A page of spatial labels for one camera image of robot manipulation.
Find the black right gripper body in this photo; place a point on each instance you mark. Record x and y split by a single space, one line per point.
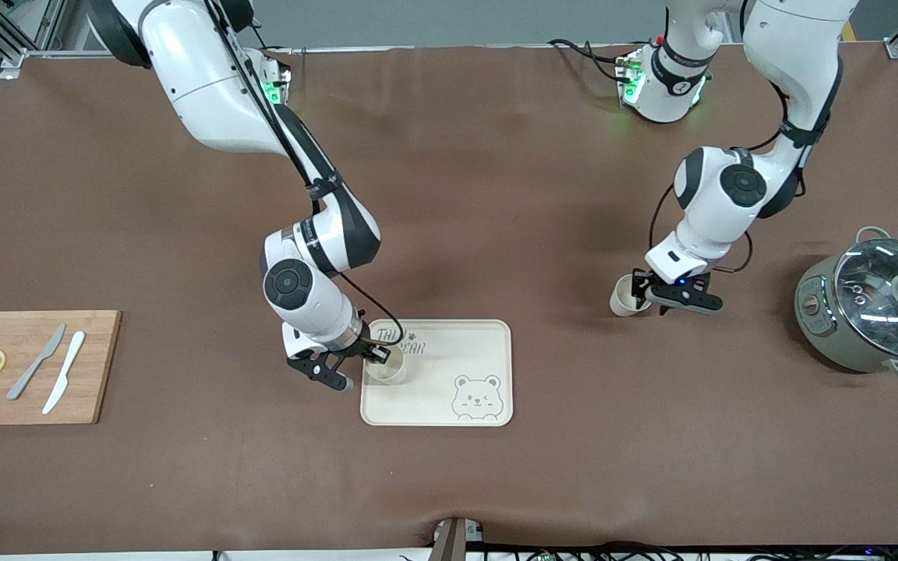
358 350

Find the white IKEA cup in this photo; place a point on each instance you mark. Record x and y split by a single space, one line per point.
388 372
622 298

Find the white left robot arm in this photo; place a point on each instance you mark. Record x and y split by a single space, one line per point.
792 47

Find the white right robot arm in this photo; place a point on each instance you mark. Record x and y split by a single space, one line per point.
199 78

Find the cream tray with bear print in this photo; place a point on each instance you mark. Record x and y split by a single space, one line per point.
449 389

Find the grey-green electric cooking pot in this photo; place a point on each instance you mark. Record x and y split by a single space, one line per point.
815 319

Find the glass pot lid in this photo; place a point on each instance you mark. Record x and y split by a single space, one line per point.
885 300

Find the white plastic knife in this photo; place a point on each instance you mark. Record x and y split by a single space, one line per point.
65 370

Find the grey plastic knife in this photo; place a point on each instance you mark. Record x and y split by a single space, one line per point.
34 365

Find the bamboo cutting board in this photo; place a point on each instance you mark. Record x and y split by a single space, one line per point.
28 382

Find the grey camera stand post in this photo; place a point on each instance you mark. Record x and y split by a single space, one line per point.
457 539

